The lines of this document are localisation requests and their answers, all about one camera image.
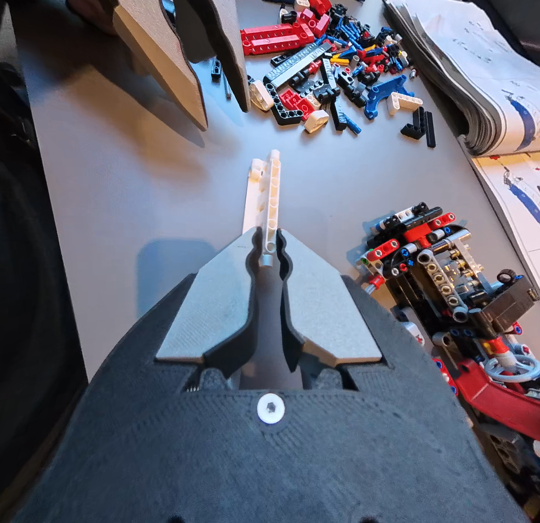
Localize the pile of mixed toy bricks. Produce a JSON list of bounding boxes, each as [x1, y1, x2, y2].
[[210, 0, 437, 149]]

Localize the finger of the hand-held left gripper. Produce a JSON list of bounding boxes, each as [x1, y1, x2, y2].
[[166, 0, 252, 113], [96, 0, 208, 132]]

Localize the thick building instruction booklet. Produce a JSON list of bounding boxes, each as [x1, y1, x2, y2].
[[377, 0, 540, 279]]

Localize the person's left hand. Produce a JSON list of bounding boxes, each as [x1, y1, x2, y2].
[[63, 0, 123, 36]]

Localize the partly built toy car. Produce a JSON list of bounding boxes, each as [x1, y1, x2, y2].
[[355, 201, 540, 502]]

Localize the grey desk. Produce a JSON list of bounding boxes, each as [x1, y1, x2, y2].
[[10, 0, 540, 448]]

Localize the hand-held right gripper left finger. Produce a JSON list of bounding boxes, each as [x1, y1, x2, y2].
[[155, 227, 262, 379]]

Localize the black angled toy beam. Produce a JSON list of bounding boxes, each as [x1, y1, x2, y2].
[[400, 106, 427, 140]]

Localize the white angled toy beam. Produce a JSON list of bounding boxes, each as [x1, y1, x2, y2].
[[386, 92, 424, 116]]

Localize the red long toy panel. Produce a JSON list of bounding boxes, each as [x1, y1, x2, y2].
[[240, 22, 316, 56]]

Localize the white long toy panel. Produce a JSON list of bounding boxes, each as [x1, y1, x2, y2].
[[242, 158, 271, 234]]

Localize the blue curved toy panel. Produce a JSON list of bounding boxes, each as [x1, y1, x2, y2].
[[364, 73, 409, 120]]

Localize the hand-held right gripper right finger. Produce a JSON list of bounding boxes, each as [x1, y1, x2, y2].
[[275, 229, 383, 372]]

